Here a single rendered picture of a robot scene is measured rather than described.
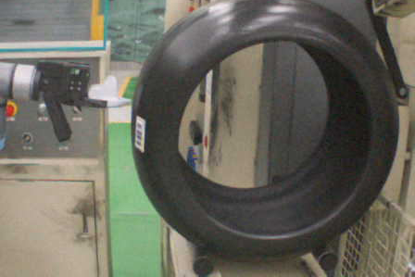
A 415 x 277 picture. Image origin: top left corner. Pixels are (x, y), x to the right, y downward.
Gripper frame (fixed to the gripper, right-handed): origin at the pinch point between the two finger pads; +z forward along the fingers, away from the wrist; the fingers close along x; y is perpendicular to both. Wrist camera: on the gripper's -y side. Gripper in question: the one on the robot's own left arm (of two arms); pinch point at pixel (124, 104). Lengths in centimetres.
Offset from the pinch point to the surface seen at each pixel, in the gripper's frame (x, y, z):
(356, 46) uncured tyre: -11.6, 20.5, 42.9
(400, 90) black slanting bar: 20, 10, 72
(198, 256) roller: -8.4, -28.5, 19.3
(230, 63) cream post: 26.7, 8.7, 25.5
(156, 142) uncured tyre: -11.7, -4.0, 6.9
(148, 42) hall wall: 905, -68, 40
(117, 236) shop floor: 205, -123, 8
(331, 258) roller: -10, -26, 48
